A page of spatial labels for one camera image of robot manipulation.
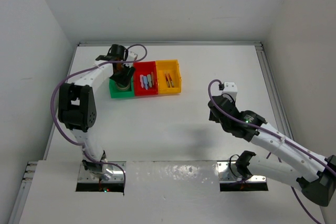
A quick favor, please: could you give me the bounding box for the large tape roll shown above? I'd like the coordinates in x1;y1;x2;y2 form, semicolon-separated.
115;83;131;92

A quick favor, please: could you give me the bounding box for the orange pen cap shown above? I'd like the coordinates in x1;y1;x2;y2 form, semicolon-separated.
151;72;155;87

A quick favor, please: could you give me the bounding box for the pink gel pen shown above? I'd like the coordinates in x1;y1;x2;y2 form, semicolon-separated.
165;73;170;88

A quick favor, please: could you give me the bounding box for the red gel pen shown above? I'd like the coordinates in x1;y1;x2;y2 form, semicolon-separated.
168;73;175;88

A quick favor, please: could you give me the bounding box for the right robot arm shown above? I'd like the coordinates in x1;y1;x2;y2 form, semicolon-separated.
208;95;335;207

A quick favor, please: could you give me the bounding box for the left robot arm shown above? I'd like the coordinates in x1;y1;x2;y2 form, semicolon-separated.
58;44;138;176

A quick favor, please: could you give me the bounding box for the green plastic bin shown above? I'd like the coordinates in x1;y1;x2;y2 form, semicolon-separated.
109;64;135;99

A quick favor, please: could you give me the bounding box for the red plastic bin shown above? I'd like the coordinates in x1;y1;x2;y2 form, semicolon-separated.
133;61;158;97

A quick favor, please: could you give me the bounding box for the yellow plastic bin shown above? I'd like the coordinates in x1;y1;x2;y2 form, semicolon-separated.
155;59;182;95

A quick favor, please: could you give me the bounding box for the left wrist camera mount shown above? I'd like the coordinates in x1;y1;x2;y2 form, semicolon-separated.
127;51;138;62

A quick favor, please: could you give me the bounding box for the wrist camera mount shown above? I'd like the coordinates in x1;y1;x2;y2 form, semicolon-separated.
218;82;238;101
127;51;138;62

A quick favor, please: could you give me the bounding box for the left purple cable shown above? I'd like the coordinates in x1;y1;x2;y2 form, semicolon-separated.
50;44;148;192

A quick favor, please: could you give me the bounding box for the purple cable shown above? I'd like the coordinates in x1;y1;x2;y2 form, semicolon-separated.
50;44;148;192
208;79;336;224

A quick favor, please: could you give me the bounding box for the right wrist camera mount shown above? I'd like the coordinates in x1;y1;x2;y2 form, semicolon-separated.
218;82;238;101

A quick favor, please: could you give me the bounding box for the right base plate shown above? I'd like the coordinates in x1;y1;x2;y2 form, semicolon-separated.
217;160;267;184

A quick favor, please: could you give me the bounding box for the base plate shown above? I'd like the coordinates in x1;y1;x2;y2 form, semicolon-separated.
217;160;267;184
77;164;124;183

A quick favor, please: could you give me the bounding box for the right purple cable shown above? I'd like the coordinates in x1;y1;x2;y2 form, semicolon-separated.
208;79;336;224

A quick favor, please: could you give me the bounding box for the left base plate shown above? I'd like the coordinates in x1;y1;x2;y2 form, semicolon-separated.
77;164;124;183

